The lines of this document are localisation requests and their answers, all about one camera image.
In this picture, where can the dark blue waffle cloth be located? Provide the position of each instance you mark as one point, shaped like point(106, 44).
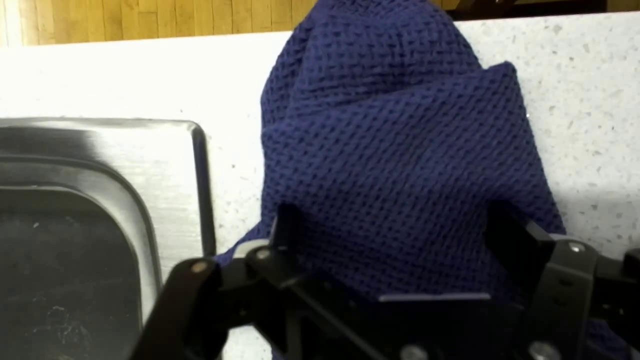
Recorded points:
point(395, 165)

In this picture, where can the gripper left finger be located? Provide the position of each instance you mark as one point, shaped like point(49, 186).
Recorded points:
point(200, 305)

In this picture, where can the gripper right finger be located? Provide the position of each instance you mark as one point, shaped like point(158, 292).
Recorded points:
point(565, 295)

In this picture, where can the stainless steel sink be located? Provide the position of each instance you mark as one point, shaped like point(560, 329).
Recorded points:
point(75, 235)

